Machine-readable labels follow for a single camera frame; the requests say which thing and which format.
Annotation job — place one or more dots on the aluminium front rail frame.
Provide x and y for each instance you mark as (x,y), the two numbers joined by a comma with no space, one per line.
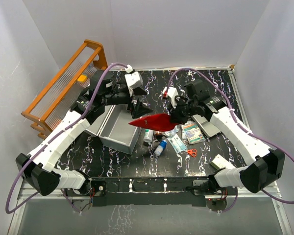
(152,213)

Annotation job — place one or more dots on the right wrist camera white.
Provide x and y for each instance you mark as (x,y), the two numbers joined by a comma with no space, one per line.
(170,94)

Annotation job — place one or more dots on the stack of gauze packets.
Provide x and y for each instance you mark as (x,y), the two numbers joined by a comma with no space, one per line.
(192,132)

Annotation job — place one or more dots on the red first aid pouch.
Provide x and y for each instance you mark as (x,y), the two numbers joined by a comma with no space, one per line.
(157,122)

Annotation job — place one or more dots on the yellow block on rack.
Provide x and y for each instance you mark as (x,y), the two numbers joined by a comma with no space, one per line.
(82,79)

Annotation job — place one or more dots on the orange wooden rack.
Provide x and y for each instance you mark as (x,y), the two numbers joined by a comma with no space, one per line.
(50,106)

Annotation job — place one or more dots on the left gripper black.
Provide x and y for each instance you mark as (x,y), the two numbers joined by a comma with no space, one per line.
(138,109)

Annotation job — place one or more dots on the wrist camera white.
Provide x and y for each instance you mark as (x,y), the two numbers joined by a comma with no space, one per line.
(133,79)
(170,94)

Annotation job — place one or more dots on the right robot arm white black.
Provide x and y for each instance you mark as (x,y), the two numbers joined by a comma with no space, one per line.
(263,164)

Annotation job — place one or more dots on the grey divided plastic tray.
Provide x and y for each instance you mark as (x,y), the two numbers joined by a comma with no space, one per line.
(206,127)

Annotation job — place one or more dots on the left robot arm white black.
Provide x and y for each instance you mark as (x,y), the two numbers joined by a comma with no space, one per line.
(38,166)

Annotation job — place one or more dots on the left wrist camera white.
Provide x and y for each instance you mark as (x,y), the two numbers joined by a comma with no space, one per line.
(133,79)

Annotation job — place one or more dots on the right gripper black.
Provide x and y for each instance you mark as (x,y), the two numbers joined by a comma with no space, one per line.
(175,116)

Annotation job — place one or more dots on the grey metal medicine case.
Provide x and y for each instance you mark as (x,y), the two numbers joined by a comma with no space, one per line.
(113,129)

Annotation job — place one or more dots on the clear plastic bag packet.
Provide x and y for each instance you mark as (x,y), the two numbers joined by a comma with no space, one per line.
(171,133)

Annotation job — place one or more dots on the white green medicine bottle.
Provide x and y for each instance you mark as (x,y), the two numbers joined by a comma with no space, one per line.
(148,136)

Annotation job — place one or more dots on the white blue spray bottle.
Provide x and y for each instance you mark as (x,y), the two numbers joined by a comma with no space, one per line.
(160,148)

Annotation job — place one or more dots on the teal white flat packet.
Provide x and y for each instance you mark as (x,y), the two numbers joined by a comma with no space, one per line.
(177,144)

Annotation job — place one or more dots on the orange small scissors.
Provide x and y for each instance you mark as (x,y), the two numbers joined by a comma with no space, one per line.
(192,152)

